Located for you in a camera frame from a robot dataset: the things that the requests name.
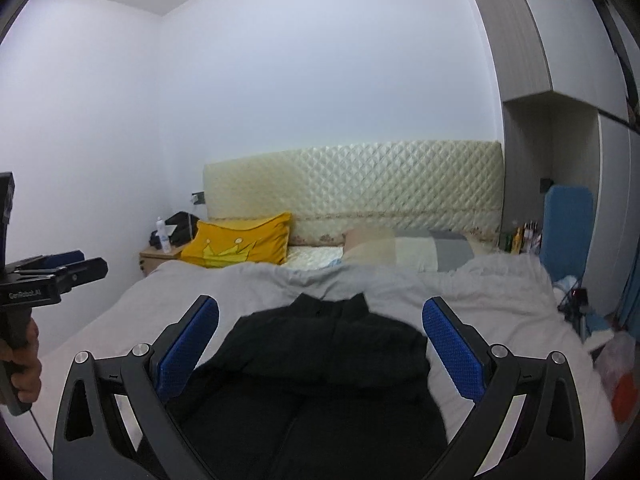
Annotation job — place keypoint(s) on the bed with grey bedding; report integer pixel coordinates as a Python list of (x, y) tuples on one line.
[(280, 285)]

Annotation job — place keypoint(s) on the white plastic bottle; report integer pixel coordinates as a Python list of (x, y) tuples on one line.
[(163, 237)]

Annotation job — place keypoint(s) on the cream quilted headboard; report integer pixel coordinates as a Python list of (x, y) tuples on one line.
[(350, 185)]

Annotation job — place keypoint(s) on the row of small bottles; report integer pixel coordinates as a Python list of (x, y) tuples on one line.
[(522, 240)]

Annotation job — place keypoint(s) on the grey and white wardrobe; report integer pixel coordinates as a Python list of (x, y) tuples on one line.
[(575, 35)]

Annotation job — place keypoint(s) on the yellow crown print pillow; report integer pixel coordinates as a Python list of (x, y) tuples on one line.
[(235, 240)]

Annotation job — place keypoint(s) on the light blue cloth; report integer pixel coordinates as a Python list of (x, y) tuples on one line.
[(563, 283)]

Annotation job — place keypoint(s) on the wooden nightstand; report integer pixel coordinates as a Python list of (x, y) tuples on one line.
[(155, 260)]

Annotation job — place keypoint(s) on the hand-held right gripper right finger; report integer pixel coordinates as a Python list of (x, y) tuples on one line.
[(455, 355)]

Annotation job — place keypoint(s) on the cream quilted pillow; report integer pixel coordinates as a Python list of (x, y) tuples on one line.
[(310, 257)]

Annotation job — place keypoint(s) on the person's left hand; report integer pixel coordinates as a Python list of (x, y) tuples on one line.
[(33, 365)]

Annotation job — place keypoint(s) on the white bag with orange item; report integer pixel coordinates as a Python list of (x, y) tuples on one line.
[(617, 380)]

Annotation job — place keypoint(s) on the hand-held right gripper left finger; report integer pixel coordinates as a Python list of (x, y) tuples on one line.
[(187, 355)]

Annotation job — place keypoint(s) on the wall socket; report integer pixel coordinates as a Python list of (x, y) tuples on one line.
[(546, 185), (198, 198)]

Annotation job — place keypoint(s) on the blue padded board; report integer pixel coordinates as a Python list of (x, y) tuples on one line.
[(567, 230)]

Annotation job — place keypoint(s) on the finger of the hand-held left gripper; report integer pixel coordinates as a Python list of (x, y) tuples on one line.
[(90, 269), (65, 257)]

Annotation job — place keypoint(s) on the small black device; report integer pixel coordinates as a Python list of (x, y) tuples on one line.
[(577, 305)]

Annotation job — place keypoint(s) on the black puffer jacket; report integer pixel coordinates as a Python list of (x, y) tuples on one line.
[(320, 360)]

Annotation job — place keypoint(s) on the beige and grey pillow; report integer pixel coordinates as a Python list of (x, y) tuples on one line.
[(415, 252)]

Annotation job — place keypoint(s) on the black bag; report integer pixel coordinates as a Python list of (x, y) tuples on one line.
[(180, 225)]

